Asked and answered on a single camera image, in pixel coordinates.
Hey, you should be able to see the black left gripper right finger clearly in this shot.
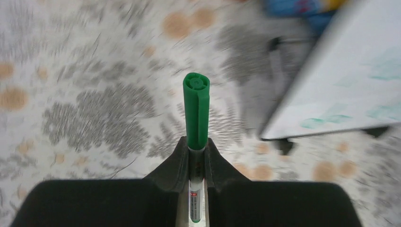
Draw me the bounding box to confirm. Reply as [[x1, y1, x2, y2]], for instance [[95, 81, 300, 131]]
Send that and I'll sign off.
[[205, 140, 362, 227]]

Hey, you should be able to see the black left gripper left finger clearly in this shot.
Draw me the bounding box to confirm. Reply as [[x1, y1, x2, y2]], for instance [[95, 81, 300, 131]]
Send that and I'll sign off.
[[12, 137, 189, 227]]

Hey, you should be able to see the green marker cap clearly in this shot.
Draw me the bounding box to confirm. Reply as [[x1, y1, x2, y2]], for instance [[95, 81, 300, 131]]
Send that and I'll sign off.
[[183, 72, 210, 150]]

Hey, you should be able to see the black framed whiteboard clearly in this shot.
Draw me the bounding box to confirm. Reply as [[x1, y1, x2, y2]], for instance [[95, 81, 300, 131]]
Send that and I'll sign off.
[[259, 0, 401, 153]]

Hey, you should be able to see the white whiteboard marker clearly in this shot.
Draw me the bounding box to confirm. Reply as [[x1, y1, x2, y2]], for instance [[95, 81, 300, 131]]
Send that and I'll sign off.
[[188, 147, 205, 223]]

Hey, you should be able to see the floral tablecloth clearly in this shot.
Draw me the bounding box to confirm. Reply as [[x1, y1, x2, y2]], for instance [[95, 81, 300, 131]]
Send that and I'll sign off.
[[0, 0, 401, 227]]

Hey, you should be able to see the blue cartoon cloth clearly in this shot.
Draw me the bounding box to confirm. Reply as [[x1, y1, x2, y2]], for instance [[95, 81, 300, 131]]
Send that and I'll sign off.
[[263, 0, 346, 35]]

